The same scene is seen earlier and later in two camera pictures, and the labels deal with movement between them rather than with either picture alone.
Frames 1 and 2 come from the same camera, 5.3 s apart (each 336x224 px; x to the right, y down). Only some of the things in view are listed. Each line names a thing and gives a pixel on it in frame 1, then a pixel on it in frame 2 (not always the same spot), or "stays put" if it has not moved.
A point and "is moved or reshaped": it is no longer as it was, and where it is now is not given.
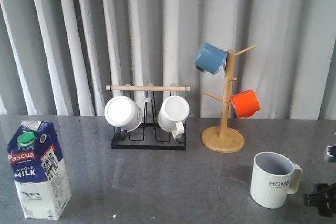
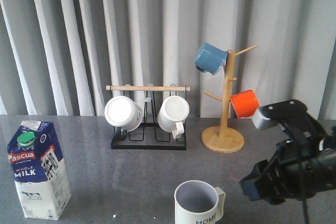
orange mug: (245, 104) stays put
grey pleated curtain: (65, 36) stays put
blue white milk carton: (40, 179) stays put
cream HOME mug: (274, 176) is moved or reshaped
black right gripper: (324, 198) → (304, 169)
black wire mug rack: (149, 135) stays put
